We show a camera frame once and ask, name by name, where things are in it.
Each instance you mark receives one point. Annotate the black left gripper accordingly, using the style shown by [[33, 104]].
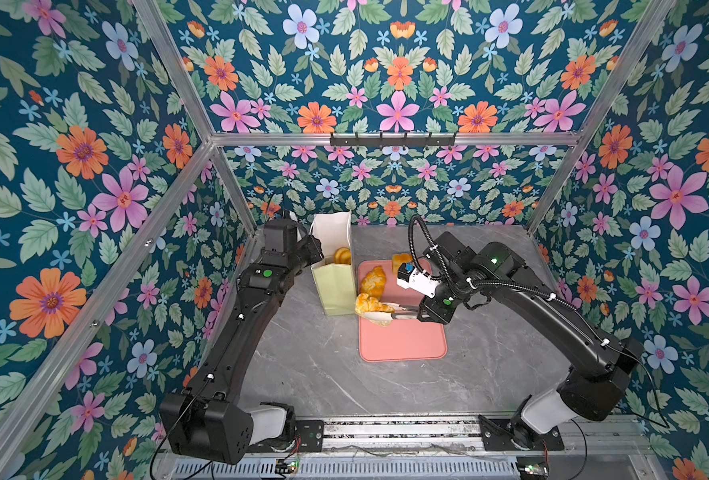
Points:
[[313, 246]]

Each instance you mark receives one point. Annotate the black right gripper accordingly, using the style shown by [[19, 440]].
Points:
[[432, 313]]

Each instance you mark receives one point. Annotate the small round yellow bun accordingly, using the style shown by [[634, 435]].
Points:
[[343, 256]]

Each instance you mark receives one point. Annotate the steel tongs with white tips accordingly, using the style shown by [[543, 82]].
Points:
[[400, 313]]

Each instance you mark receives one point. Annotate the white and green paper bag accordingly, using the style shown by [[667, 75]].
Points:
[[336, 283]]

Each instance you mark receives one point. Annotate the yellow toast loaf bread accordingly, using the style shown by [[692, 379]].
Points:
[[399, 259]]

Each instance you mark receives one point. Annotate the long braided bread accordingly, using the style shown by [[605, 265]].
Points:
[[374, 283]]

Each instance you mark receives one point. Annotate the glazed pastry bread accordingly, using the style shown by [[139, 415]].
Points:
[[365, 304]]

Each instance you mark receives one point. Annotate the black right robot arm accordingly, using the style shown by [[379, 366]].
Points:
[[601, 364]]

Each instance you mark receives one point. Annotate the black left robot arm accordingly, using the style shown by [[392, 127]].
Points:
[[204, 420]]

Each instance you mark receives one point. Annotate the pink silicone tray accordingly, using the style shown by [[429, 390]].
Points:
[[400, 340]]

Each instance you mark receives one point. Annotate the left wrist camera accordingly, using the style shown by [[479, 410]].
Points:
[[281, 235]]

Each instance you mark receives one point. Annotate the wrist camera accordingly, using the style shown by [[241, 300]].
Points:
[[411, 278], [281, 235]]

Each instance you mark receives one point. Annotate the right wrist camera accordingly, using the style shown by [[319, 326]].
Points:
[[411, 278]]

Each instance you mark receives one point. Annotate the aluminium frame post left rear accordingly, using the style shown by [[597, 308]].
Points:
[[151, 17]]

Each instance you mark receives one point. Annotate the aluminium frame post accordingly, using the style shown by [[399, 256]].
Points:
[[151, 17], [653, 19]]

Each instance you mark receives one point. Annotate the black hook rail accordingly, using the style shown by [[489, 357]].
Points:
[[380, 140]]

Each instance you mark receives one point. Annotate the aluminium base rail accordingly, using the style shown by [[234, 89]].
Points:
[[446, 446]]

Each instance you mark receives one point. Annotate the aluminium frame post right rear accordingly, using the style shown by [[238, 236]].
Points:
[[653, 19]]

